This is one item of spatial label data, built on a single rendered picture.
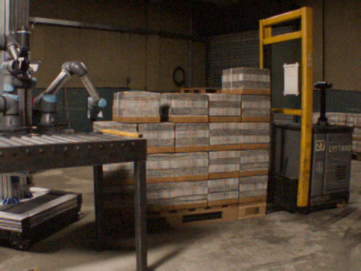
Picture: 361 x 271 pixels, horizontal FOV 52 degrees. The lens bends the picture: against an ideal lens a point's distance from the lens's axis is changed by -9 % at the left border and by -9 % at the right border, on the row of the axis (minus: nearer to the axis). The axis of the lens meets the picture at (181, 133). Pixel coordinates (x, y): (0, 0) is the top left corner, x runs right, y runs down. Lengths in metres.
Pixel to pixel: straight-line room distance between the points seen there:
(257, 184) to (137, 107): 1.25
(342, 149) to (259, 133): 0.90
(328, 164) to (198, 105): 1.37
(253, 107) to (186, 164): 0.74
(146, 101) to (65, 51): 7.08
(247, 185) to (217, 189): 0.29
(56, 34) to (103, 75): 1.69
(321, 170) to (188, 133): 1.31
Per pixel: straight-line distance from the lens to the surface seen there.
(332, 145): 3.74
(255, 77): 3.37
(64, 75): 3.43
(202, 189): 3.21
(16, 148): 1.83
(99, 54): 10.33
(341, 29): 9.62
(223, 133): 3.23
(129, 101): 2.94
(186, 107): 3.08
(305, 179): 3.53
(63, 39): 9.94
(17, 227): 2.74
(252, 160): 3.39
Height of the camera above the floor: 1.01
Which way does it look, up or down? 5 degrees down
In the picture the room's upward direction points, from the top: 1 degrees clockwise
